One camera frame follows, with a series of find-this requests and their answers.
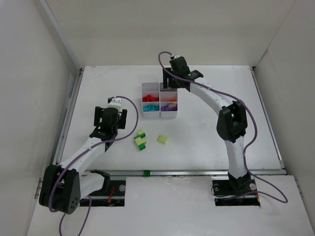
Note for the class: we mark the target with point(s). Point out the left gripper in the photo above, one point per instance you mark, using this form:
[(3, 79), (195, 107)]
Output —
[(123, 118)]

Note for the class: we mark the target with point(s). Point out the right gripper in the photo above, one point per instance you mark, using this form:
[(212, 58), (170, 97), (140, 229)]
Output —
[(166, 80)]

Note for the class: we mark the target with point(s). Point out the purple curved lego brick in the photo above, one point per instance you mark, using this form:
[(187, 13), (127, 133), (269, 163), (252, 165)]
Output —
[(173, 105)]

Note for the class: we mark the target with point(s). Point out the red rounded lego brick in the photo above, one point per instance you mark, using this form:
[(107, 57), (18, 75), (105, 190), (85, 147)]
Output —
[(147, 98)]

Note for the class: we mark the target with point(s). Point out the teal square lego brick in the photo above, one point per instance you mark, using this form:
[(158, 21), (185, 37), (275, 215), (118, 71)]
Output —
[(149, 108)]

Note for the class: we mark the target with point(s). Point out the teal rounded lego brick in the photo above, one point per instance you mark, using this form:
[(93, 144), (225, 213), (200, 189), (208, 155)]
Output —
[(156, 107)]

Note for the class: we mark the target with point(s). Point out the green and lime lego cluster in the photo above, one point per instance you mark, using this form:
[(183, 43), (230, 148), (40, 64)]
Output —
[(140, 139)]

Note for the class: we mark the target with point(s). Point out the lime square lego brick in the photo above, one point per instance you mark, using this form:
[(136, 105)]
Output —
[(162, 139)]

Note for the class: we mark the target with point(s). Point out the green lego brick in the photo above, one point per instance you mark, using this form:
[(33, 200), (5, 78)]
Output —
[(146, 173)]

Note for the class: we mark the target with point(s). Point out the orange round lego piece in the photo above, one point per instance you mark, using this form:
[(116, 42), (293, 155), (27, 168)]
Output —
[(169, 99)]

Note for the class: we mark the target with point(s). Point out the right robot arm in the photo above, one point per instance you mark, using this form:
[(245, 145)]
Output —
[(231, 124)]

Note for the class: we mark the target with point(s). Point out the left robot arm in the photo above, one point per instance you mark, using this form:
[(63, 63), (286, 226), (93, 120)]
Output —
[(65, 184)]

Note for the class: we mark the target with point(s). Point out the right white divided container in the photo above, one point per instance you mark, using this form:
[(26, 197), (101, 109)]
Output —
[(164, 93)]

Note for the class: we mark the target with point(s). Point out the white divided container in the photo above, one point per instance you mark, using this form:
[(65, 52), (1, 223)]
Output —
[(164, 93), (153, 90)]

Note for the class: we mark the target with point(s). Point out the left white divided container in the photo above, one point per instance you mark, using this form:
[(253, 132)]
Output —
[(153, 90)]

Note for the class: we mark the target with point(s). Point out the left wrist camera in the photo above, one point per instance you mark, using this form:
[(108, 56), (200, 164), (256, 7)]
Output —
[(114, 102)]

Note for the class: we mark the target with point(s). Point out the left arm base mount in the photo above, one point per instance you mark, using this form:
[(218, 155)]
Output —
[(113, 197)]

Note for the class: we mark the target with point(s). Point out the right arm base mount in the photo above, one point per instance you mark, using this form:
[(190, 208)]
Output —
[(228, 195)]

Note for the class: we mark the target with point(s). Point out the aluminium rail front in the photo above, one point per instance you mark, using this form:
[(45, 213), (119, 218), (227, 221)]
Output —
[(190, 173)]

